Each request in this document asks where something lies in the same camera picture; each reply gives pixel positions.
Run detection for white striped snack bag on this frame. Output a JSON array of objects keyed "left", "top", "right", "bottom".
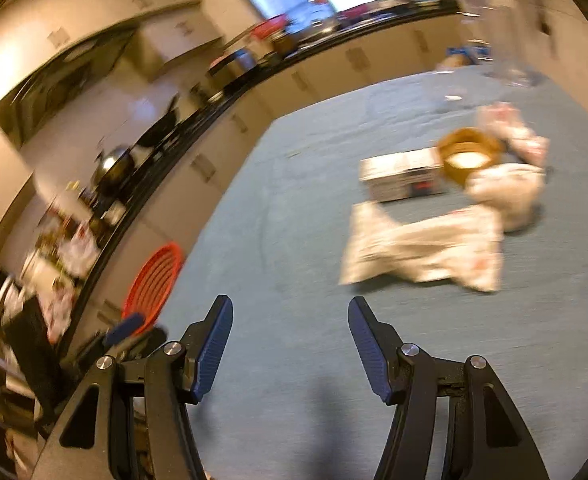
[{"left": 339, "top": 202, "right": 503, "bottom": 292}]

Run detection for white cloth ball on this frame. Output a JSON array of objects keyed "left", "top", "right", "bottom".
[{"left": 464, "top": 162, "right": 546, "bottom": 232}]

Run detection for blue white carton box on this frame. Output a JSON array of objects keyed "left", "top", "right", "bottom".
[{"left": 359, "top": 148, "right": 446, "bottom": 203}]

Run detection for yellow square plastic lid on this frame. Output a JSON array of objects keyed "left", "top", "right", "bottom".
[{"left": 436, "top": 127, "right": 504, "bottom": 188}]

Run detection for pink knotted plastic bag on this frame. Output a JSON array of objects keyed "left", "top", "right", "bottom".
[{"left": 476, "top": 101, "right": 550, "bottom": 167}]

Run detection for black kitchen countertop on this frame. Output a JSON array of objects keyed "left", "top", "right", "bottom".
[{"left": 56, "top": 0, "right": 462, "bottom": 356}]

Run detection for beige lower kitchen cabinets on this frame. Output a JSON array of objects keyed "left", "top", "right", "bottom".
[{"left": 58, "top": 10, "right": 462, "bottom": 356}]

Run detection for red plastic mesh basket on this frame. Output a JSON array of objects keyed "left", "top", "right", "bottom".
[{"left": 121, "top": 242, "right": 184, "bottom": 335}]

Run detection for pink white plastic bags pile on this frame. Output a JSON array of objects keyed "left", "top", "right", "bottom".
[{"left": 20, "top": 202, "right": 100, "bottom": 344}]

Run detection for blue towel tablecloth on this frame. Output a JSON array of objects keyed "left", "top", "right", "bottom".
[{"left": 160, "top": 67, "right": 588, "bottom": 479}]

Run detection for steel wok with lid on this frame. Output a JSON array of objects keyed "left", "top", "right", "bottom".
[{"left": 91, "top": 144, "right": 136, "bottom": 196}]

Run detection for black frying pan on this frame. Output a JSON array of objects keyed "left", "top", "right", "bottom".
[{"left": 135, "top": 94, "right": 180, "bottom": 148}]

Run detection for range hood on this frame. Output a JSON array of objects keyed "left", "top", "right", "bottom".
[{"left": 0, "top": 27, "right": 135, "bottom": 148}]

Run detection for silver rice cooker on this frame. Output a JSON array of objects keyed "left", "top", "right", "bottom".
[{"left": 207, "top": 48, "right": 259, "bottom": 92}]

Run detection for red plastic basin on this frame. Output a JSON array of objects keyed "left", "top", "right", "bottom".
[{"left": 251, "top": 14, "right": 289, "bottom": 41}]

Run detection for blue plastic bag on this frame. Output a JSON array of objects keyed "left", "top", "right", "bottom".
[{"left": 447, "top": 41, "right": 494, "bottom": 65}]

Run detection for clear glass pitcher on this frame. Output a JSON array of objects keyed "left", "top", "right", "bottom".
[{"left": 461, "top": 0, "right": 538, "bottom": 88}]

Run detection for beige upper wall cabinets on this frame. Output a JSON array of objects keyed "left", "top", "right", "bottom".
[{"left": 0, "top": 0, "right": 221, "bottom": 101}]

